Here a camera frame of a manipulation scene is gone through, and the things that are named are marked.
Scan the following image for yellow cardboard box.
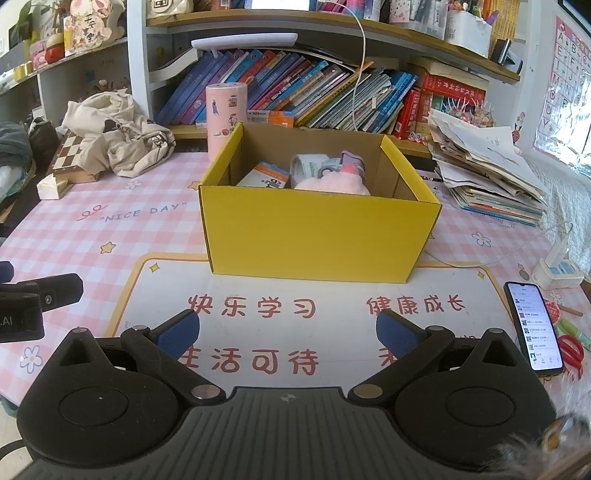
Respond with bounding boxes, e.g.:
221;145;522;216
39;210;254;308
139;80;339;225
198;122;443;283

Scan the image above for white lamp bar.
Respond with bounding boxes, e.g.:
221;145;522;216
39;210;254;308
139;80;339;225
191;32;298;51

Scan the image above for white charger device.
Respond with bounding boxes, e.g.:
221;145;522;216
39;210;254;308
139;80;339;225
530;224;587;291

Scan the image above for silver white storage container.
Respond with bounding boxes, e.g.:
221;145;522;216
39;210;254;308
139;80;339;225
444;9;492;58

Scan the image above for pink checked tablecloth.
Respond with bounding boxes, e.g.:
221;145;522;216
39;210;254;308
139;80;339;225
0;150;591;416

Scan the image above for dark brown bag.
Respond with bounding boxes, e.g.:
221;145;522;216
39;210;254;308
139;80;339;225
28;117;61;160

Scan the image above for grey white tape roll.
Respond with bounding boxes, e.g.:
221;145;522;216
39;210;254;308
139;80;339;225
290;154;342;189

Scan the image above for purple toy car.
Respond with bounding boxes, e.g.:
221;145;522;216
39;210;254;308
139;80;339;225
341;150;366;178

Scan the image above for red scissors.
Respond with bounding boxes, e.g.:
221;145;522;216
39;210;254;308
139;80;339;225
556;335;591;379

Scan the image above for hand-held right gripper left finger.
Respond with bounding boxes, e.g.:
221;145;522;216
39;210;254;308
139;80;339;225
34;308;227;405

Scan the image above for orange flat box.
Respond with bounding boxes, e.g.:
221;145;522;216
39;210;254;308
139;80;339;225
247;110;295;129

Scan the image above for patterned pen holder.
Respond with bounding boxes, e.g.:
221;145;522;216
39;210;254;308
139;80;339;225
390;0;417;25

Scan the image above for white charging cable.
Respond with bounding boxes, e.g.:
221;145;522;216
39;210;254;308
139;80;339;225
318;0;368;134

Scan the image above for grey folded cloth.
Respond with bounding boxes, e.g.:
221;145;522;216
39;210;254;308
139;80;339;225
0;121;35;167

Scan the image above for small black device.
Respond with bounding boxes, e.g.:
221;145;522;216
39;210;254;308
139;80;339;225
490;39;522;65

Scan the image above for pink alphabet wall poster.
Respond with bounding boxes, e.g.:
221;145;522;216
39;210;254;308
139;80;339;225
536;16;591;158

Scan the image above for stack of papers and booklets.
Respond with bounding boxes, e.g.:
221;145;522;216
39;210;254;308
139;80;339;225
427;108;548;227

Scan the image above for orange white toothpaste box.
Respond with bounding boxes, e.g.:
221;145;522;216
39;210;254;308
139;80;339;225
236;161;291;189

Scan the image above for cream quilted handbag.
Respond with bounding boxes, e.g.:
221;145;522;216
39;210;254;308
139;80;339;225
147;0;194;19

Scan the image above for wooden chessboard box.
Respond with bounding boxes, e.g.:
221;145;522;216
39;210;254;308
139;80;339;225
48;129;107;185

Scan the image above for flower shaped decorative plaque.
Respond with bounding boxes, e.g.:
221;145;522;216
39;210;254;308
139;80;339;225
62;0;126;56

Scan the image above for row of leaning children's books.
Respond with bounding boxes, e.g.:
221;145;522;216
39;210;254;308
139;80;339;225
154;48;490;141

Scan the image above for red yellow round doll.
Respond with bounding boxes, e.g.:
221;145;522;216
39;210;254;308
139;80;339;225
44;28;65;63

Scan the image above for white tissue pack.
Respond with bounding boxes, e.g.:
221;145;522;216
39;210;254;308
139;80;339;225
37;174;74;200

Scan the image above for black smartphone with list screen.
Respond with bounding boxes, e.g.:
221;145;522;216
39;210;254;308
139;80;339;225
503;281;565;372

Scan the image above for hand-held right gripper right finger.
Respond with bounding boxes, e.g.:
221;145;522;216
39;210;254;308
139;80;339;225
347;308;539;405

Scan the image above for open thick book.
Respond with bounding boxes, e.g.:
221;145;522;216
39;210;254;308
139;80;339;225
150;48;199;84

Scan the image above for beige canvas bag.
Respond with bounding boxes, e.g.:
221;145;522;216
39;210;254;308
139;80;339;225
61;89;177;178

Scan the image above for white wooden bookshelf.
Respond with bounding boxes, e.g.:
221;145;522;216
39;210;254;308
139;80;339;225
0;0;527;153

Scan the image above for pink plush toy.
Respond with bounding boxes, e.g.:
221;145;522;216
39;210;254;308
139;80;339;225
293;165;372;197

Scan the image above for pink printed canister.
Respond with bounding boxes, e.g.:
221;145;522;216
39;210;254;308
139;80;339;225
205;83;249;162

